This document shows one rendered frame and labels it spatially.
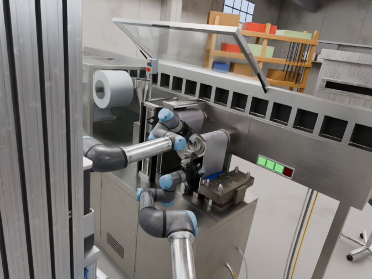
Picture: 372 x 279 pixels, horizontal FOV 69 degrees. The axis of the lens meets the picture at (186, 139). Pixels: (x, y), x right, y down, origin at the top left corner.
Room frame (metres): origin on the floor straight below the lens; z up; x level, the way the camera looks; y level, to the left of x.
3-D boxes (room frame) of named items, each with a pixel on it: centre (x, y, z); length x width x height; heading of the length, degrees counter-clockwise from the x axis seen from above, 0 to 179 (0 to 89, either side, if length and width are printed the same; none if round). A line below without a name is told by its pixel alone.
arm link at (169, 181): (1.36, 0.06, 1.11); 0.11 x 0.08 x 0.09; 138
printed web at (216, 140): (1.78, -0.06, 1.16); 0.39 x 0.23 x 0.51; 48
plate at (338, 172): (2.36, 0.11, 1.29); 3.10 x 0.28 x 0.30; 48
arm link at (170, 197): (1.35, 0.08, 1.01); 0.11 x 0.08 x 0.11; 101
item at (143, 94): (2.16, 0.39, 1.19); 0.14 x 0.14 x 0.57
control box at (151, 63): (1.99, 0.32, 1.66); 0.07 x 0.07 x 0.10; 48
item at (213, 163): (1.65, -0.20, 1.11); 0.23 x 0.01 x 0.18; 138
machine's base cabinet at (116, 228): (2.26, 0.59, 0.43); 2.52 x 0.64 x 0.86; 48
